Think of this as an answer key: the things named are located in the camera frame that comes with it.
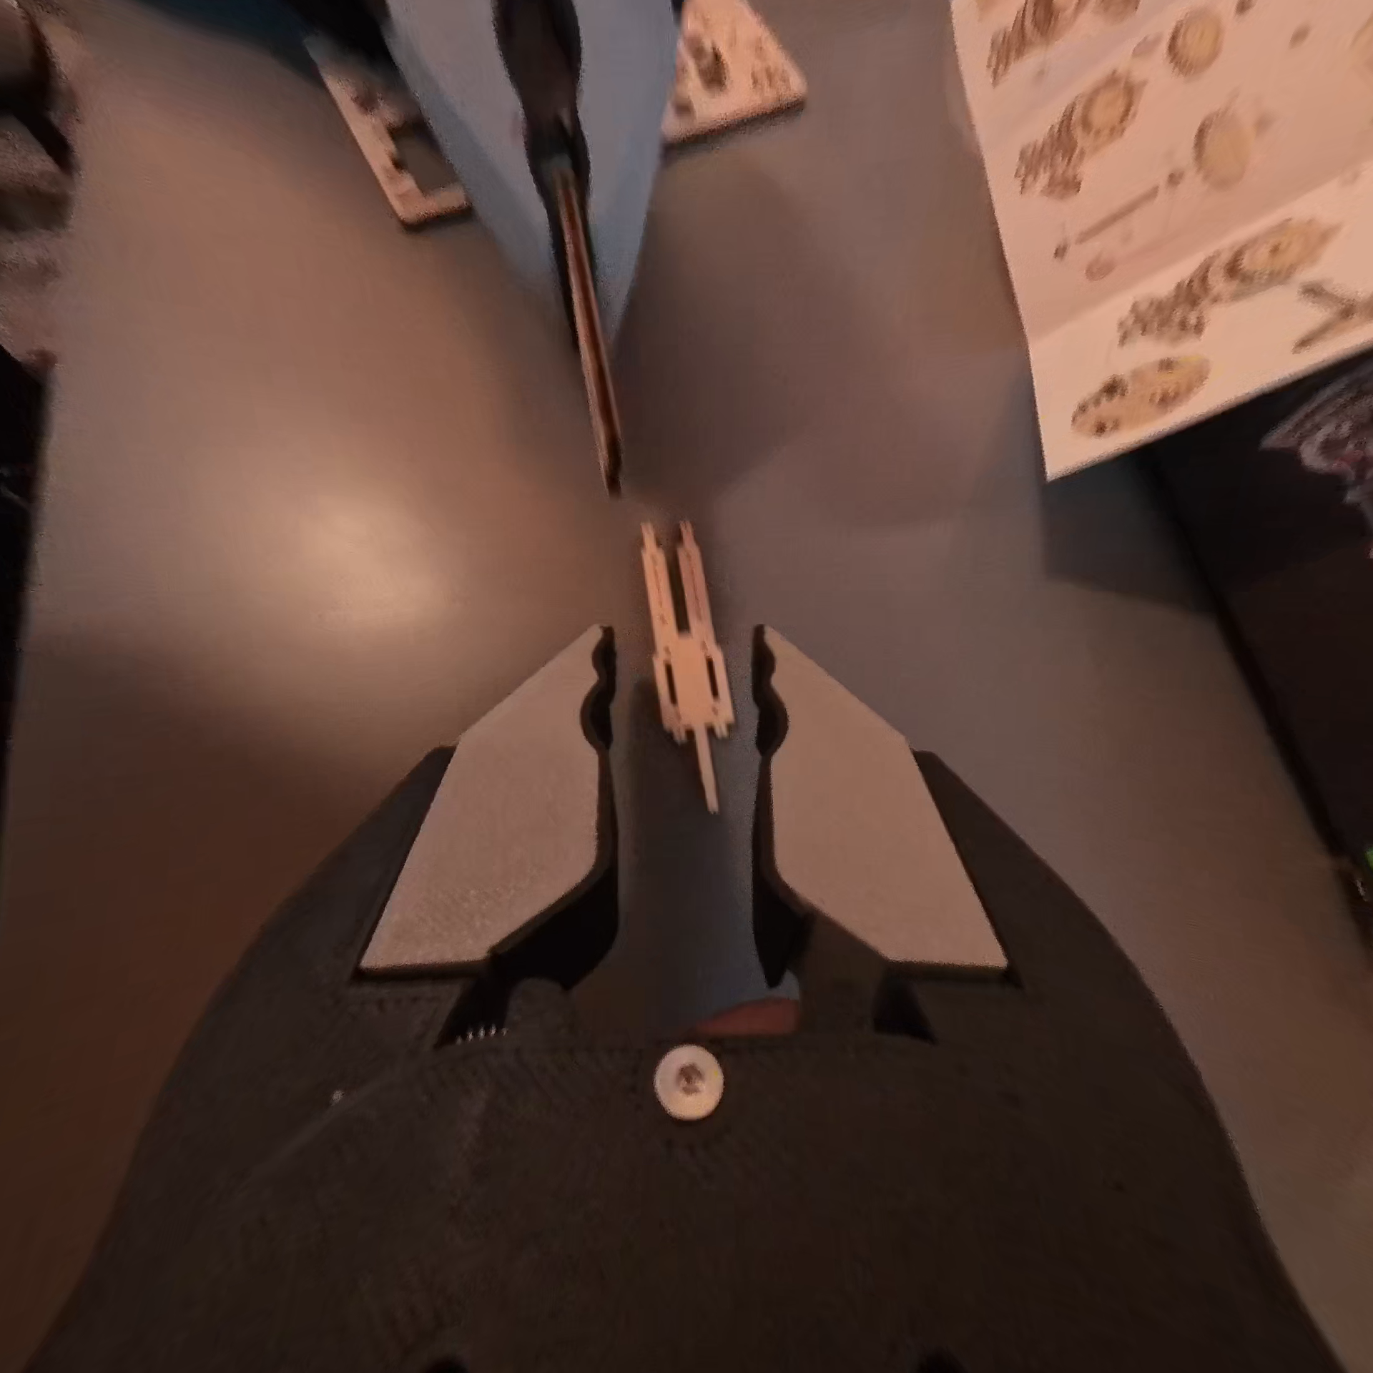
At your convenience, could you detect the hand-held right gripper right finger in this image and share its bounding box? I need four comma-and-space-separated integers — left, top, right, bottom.
750, 625, 1012, 991

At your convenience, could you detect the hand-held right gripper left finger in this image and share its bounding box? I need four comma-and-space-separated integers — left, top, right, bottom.
356, 625, 621, 994

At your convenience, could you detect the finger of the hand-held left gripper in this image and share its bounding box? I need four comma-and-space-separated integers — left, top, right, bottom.
381, 0, 585, 337
553, 0, 685, 347

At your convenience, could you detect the thin dark-edged wooden model part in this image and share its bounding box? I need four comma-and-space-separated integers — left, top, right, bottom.
553, 160, 626, 497

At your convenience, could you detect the pale slotted wooden model part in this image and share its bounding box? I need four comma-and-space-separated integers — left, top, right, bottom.
641, 522, 736, 814

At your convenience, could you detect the laser-cut wooden parts sheet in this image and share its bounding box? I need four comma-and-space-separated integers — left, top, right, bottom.
306, 0, 808, 229

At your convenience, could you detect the black printed product box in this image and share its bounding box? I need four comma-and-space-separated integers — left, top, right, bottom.
1152, 360, 1373, 865

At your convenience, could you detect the folded paper instruction sheet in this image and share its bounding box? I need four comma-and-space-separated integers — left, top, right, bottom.
950, 0, 1373, 481

